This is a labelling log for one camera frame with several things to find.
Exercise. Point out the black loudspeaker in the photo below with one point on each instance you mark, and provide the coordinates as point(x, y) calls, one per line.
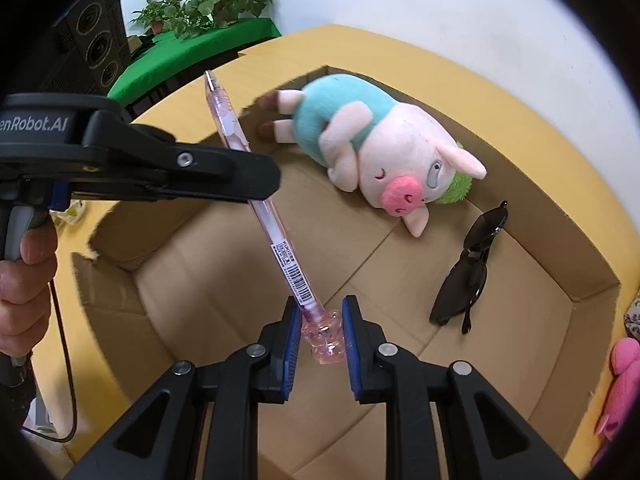
point(95, 45)

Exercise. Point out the pink and teal plush pig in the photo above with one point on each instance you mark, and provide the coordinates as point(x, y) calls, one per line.
point(400, 145)

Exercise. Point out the black sunglasses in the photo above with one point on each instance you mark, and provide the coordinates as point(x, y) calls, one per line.
point(462, 285)

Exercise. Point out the person's left hand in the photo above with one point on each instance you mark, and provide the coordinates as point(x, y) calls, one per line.
point(25, 300)

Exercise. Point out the pink plush toy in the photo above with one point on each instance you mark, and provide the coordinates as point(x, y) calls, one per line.
point(622, 385)

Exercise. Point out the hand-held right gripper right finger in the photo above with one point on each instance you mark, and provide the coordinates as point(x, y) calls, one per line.
point(352, 355)

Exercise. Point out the floral patterned cloth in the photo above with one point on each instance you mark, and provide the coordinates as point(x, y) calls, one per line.
point(632, 317)

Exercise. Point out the green table cloth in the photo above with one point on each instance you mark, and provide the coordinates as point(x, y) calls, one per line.
point(200, 55)

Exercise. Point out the pink transparent pen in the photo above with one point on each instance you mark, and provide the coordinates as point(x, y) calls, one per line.
point(292, 270)

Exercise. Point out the brown cardboard box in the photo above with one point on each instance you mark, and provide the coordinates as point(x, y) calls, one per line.
point(200, 285)

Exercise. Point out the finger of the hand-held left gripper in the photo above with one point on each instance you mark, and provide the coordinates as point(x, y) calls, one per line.
point(215, 175)

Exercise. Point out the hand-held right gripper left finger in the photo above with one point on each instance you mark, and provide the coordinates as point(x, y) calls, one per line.
point(292, 355)

